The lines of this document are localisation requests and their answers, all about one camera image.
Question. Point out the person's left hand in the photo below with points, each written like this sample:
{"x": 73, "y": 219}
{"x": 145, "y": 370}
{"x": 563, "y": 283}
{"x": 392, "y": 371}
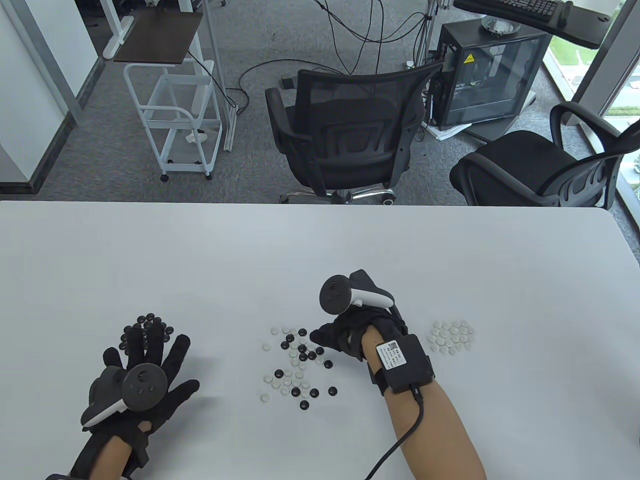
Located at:
{"x": 155, "y": 350}

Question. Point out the group of white Go stones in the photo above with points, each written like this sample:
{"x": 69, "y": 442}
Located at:
{"x": 452, "y": 337}

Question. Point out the person's right hand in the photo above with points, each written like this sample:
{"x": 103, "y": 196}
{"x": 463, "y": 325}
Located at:
{"x": 340, "y": 332}

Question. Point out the metal stand pole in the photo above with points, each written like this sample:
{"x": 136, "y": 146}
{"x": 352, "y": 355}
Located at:
{"x": 429, "y": 30}

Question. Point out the black white hand controller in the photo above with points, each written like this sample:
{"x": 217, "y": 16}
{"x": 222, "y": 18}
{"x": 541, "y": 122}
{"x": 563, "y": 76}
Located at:
{"x": 335, "y": 295}
{"x": 146, "y": 390}

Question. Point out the group of black Go stones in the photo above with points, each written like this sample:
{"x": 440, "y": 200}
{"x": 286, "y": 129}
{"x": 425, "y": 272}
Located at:
{"x": 149, "y": 318}

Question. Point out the black mesh office chair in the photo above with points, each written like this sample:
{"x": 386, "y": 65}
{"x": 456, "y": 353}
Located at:
{"x": 350, "y": 90}

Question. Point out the white papers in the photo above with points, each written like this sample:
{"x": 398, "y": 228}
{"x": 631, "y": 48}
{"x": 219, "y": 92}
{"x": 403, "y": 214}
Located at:
{"x": 445, "y": 132}

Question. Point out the black keyboard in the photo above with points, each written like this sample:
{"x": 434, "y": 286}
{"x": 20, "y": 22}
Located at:
{"x": 525, "y": 6}

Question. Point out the aluminium profile rods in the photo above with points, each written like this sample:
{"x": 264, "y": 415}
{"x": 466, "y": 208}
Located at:
{"x": 217, "y": 60}

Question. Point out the person's left forearm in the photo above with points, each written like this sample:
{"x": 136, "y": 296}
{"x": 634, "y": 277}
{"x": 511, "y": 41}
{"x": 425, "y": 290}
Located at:
{"x": 112, "y": 457}

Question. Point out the black computer mouse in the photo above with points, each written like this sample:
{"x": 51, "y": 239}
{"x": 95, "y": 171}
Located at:
{"x": 565, "y": 12}

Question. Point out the pile of mixed Go stones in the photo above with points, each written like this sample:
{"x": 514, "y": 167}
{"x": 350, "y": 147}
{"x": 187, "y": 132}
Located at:
{"x": 295, "y": 370}

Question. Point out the black power adapter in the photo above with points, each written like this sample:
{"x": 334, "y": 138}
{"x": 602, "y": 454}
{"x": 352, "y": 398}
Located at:
{"x": 287, "y": 81}

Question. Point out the black glass computer tower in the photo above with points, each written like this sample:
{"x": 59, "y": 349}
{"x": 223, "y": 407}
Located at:
{"x": 490, "y": 75}

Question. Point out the black office chair curved armrests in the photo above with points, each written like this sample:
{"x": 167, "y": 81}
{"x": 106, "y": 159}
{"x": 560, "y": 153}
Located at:
{"x": 515, "y": 155}

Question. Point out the white crumpled tissue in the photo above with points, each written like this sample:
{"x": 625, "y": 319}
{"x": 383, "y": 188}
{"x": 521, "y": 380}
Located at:
{"x": 196, "y": 136}

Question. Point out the silver dish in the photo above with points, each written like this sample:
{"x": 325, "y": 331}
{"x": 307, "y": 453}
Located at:
{"x": 500, "y": 26}

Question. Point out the person's right forearm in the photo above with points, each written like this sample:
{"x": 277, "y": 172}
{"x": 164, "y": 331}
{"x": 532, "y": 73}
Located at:
{"x": 430, "y": 435}

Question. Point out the black white left hand controller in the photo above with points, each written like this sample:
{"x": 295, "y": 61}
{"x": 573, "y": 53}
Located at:
{"x": 146, "y": 390}

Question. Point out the white rolling cart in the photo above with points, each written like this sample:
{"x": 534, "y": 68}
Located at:
{"x": 187, "y": 92}

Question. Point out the black keyboard tray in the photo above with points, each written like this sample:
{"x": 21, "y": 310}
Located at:
{"x": 575, "y": 30}

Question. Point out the black white right hand controller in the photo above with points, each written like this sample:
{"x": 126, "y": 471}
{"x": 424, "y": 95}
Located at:
{"x": 335, "y": 295}

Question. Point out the white desk leg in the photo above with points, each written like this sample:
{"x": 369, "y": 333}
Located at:
{"x": 112, "y": 25}

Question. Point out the brown top side table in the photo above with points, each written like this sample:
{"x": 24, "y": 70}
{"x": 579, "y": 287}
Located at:
{"x": 160, "y": 37}

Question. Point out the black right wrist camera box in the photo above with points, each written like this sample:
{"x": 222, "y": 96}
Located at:
{"x": 405, "y": 362}

